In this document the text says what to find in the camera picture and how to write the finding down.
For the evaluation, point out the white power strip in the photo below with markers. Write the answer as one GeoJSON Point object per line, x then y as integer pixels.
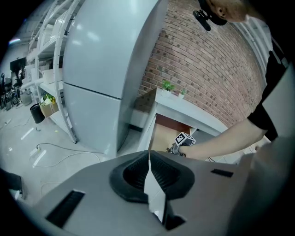
{"type": "Point", "coordinates": [34, 151]}

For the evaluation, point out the person's head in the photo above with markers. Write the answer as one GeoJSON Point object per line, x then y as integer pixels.
{"type": "Point", "coordinates": [228, 9]}

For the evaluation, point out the small green potted plant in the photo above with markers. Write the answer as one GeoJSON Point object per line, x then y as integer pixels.
{"type": "Point", "coordinates": [182, 92]}

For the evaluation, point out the white desk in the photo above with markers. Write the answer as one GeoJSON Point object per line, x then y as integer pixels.
{"type": "Point", "coordinates": [179, 104]}

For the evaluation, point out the person's black clothing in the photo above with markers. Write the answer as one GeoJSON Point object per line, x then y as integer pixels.
{"type": "Point", "coordinates": [272, 92]}

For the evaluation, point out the grey refrigerator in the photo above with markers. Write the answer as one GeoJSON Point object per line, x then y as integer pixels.
{"type": "Point", "coordinates": [99, 80]}

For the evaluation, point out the cardboard box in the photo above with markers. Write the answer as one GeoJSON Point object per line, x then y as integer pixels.
{"type": "Point", "coordinates": [48, 107]}

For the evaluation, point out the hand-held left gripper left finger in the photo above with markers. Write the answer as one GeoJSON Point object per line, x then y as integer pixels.
{"type": "Point", "coordinates": [131, 177]}

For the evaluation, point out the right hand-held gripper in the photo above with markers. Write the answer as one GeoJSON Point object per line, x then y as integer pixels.
{"type": "Point", "coordinates": [184, 138]}

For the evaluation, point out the black waste bin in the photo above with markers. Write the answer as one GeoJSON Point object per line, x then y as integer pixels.
{"type": "Point", "coordinates": [37, 113]}

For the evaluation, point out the person's right forearm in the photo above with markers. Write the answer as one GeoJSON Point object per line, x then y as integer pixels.
{"type": "Point", "coordinates": [219, 140]}

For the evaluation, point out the wooden box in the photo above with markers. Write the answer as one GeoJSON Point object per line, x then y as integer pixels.
{"type": "Point", "coordinates": [166, 136]}

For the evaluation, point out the black head camera mount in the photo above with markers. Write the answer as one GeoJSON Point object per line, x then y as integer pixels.
{"type": "Point", "coordinates": [204, 15]}

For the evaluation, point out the black monitor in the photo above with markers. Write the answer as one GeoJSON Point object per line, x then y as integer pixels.
{"type": "Point", "coordinates": [17, 63]}

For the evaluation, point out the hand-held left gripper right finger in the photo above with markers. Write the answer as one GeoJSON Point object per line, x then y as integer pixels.
{"type": "Point", "coordinates": [172, 177]}

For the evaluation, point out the white storage bin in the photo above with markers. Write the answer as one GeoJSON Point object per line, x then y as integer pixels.
{"type": "Point", "coordinates": [48, 74]}

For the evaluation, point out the large green potted plant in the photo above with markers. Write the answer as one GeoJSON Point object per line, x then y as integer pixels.
{"type": "Point", "coordinates": [168, 86]}

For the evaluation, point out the white shelving rack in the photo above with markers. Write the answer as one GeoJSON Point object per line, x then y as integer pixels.
{"type": "Point", "coordinates": [53, 57]}

